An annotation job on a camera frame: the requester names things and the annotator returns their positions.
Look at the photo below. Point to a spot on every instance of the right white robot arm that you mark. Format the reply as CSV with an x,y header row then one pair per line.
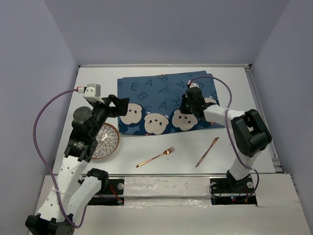
x,y
247,133

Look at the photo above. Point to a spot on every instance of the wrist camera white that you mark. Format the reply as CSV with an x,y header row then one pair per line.
x,y
191,84
92,93

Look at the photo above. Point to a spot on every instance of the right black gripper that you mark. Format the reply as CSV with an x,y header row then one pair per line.
x,y
182,108

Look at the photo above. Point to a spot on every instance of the floral patterned plate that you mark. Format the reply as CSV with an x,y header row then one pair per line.
x,y
108,139

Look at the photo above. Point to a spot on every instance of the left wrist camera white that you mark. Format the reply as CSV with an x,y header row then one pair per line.
x,y
92,93

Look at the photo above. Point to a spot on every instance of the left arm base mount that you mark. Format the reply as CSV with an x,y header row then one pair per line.
x,y
112,195

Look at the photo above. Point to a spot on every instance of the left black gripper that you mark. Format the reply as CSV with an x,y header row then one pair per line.
x,y
121,105

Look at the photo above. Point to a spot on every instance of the blue cartoon placemat cloth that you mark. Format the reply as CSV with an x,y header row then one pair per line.
x,y
155,101

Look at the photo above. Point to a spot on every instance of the copper knife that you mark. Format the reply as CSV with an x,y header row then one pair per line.
x,y
204,155

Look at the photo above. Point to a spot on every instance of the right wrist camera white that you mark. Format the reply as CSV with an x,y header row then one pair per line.
x,y
191,84

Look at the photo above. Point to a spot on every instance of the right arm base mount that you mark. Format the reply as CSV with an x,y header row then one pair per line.
x,y
224,194

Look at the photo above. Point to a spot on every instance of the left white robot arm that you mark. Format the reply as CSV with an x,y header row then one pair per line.
x,y
64,208

